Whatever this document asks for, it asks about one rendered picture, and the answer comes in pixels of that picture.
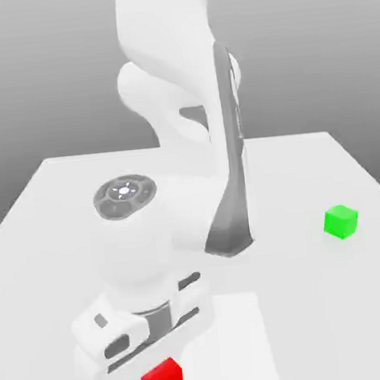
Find small green cube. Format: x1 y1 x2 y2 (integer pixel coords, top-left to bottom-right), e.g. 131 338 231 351
321 202 362 242

